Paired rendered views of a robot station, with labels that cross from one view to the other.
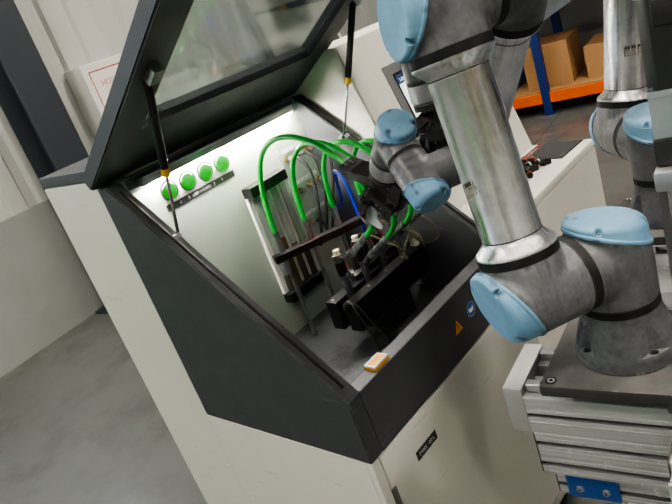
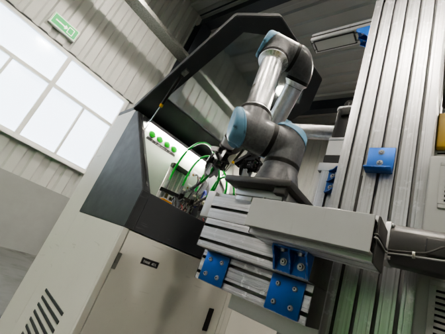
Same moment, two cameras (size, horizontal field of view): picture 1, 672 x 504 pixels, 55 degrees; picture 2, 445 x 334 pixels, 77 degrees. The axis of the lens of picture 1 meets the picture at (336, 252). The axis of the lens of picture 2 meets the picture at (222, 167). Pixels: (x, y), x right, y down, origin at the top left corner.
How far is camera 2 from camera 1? 0.94 m
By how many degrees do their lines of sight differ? 40
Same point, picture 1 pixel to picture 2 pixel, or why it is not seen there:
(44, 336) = (36, 250)
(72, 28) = not seen: hidden behind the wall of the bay
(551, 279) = (260, 115)
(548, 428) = (214, 215)
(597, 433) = (235, 219)
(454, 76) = (270, 56)
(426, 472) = (137, 275)
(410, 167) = not seen: hidden behind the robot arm
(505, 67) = (287, 95)
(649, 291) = (293, 156)
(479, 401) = (186, 289)
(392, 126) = not seen: hidden behind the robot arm
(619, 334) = (272, 165)
